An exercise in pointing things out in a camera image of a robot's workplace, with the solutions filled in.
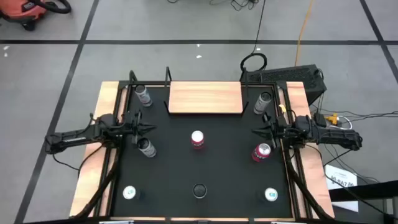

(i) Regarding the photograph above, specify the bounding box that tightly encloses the orange shop vacuum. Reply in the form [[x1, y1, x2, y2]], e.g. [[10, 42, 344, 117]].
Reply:
[[0, 0, 47, 31]]

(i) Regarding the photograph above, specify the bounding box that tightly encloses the yellow extension cable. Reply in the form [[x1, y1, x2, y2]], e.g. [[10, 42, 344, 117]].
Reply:
[[294, 0, 315, 67]]

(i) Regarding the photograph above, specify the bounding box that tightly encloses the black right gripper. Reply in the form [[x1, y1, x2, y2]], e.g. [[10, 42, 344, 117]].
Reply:
[[251, 113, 296, 149]]

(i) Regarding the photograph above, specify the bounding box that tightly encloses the blue Red Bull can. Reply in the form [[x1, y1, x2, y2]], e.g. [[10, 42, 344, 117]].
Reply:
[[122, 185, 142, 201], [257, 187, 279, 202]]

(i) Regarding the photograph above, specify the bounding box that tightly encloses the red Fanta soda can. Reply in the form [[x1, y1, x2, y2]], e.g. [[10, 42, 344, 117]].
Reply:
[[190, 129, 205, 150], [251, 142, 272, 163]]

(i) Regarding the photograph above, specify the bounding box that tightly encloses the black aluminium table frame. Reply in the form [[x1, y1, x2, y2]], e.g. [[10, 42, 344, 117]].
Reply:
[[93, 80, 315, 224]]

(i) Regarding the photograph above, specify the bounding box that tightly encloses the black metal beam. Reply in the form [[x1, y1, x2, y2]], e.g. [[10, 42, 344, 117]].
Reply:
[[328, 180, 398, 202]]

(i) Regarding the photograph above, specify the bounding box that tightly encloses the black vacuum hose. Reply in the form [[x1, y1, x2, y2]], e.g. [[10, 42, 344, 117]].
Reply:
[[30, 0, 72, 15]]

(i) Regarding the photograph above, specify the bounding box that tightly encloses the wooden block platform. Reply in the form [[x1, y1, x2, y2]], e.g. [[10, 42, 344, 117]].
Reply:
[[164, 66, 249, 116]]

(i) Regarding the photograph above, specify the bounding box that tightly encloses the white paper label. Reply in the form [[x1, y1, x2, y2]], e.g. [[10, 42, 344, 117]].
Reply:
[[324, 164, 359, 213]]

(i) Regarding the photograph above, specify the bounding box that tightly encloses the black power adapter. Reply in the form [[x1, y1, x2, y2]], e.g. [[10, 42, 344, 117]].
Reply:
[[313, 112, 326, 127]]

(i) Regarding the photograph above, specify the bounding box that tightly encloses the black looped cable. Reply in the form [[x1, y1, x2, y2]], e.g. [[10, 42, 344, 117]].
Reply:
[[240, 0, 268, 73]]

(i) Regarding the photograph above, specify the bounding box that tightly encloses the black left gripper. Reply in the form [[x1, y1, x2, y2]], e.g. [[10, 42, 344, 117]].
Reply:
[[123, 110, 158, 146]]

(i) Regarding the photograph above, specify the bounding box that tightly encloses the black braided cable sleeve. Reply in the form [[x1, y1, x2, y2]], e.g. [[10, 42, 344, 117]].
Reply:
[[284, 149, 335, 221], [73, 146, 123, 218]]

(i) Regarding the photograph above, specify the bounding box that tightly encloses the white Celsius can black lid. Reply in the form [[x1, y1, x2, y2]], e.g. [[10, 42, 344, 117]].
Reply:
[[252, 91, 273, 115], [192, 182, 208, 200], [136, 136, 157, 159], [134, 83, 153, 108]]

